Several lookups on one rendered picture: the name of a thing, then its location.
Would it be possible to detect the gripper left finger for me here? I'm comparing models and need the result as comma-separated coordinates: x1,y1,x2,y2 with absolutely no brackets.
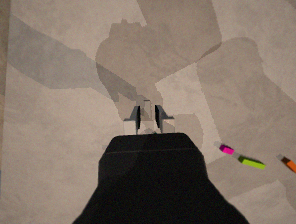
123,106,141,135

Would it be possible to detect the grey rod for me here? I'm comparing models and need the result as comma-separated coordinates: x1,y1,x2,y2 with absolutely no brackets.
144,100,151,119

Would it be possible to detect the lime green rod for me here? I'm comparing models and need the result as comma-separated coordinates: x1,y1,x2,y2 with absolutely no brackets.
238,156,266,169

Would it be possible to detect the magenta rod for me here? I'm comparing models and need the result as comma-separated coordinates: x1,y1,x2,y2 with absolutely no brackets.
219,145,234,154

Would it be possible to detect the orange rod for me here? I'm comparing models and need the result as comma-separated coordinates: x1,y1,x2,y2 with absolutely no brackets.
281,157,296,173

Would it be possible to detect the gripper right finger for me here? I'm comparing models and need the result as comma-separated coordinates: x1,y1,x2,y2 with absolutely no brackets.
155,105,175,133

